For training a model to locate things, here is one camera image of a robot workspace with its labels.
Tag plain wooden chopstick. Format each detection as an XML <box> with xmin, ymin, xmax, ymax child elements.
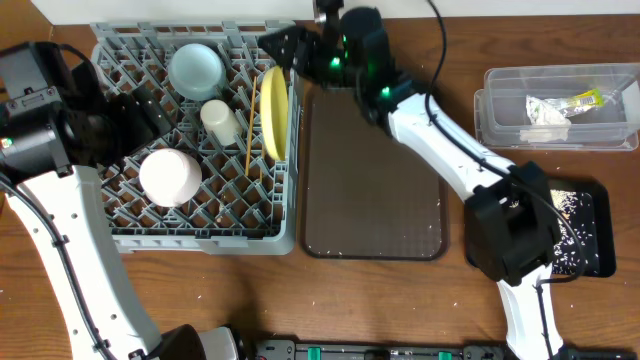
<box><xmin>244</xmin><ymin>76</ymin><xmax>257</xmax><ymax>177</ymax></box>

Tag yellow plate with crumbs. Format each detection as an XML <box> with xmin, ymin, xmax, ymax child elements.
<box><xmin>260</xmin><ymin>66</ymin><xmax>288</xmax><ymax>161</ymax></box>

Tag light blue bowl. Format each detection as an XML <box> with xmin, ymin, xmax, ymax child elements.
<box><xmin>168</xmin><ymin>43</ymin><xmax>226</xmax><ymax>101</ymax></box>

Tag cream plastic cup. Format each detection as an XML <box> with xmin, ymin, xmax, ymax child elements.
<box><xmin>200</xmin><ymin>100</ymin><xmax>243</xmax><ymax>146</ymax></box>

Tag pink bowl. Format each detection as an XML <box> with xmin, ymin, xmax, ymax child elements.
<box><xmin>139</xmin><ymin>148</ymin><xmax>202</xmax><ymax>207</ymax></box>

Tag green orange snack wrapper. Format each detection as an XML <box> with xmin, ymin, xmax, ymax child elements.
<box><xmin>545</xmin><ymin>88</ymin><xmax>604</xmax><ymax>118</ymax></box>

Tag patterned wooden chopstick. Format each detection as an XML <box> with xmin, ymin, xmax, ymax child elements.
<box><xmin>259</xmin><ymin>144</ymin><xmax>269</xmax><ymax>184</ymax></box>

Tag white wrapper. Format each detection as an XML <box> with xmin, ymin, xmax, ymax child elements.
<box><xmin>520</xmin><ymin>95</ymin><xmax>571</xmax><ymax>143</ymax></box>

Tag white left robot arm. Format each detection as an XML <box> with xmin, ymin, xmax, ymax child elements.
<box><xmin>1</xmin><ymin>42</ymin><xmax>246</xmax><ymax>359</ymax></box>

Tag dark brown serving tray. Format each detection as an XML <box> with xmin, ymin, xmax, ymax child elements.
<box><xmin>300</xmin><ymin>88</ymin><xmax>449</xmax><ymax>262</ymax></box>

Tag grey plastic dish rack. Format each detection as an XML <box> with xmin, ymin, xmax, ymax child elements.
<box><xmin>91</xmin><ymin>20</ymin><xmax>303</xmax><ymax>255</ymax></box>

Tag clear plastic container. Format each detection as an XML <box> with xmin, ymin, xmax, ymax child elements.
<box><xmin>474</xmin><ymin>63</ymin><xmax>639</xmax><ymax>152</ymax></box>

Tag black plastic tray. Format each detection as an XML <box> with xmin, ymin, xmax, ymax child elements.
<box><xmin>464</xmin><ymin>174</ymin><xmax>617</xmax><ymax>279</ymax></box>

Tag scattered rice food scraps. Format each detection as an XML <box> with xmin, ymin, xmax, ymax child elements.
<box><xmin>551</xmin><ymin>190</ymin><xmax>600</xmax><ymax>277</ymax></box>

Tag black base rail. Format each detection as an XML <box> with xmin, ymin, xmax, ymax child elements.
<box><xmin>252</xmin><ymin>338</ymin><xmax>640</xmax><ymax>360</ymax></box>

